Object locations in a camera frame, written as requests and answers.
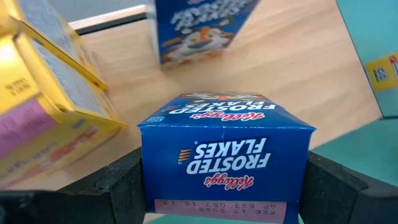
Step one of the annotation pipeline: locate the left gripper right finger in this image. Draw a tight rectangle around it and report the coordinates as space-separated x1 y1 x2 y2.
298 151 398 224

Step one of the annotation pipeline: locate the blue Frosted Flakes cereal box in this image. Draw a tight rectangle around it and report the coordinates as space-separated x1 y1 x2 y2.
148 0 261 66
137 91 317 224

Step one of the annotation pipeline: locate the wooden shelf board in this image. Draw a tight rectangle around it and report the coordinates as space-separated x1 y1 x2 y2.
6 0 384 191

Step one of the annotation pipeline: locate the black metal table frame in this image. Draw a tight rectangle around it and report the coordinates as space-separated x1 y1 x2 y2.
76 12 149 35

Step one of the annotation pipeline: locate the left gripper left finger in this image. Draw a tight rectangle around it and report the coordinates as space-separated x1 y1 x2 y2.
0 146 146 224

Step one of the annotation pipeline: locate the yellow Corn Pops cereal box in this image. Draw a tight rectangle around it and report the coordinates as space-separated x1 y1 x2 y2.
0 32 129 190
363 52 398 93
0 0 109 91

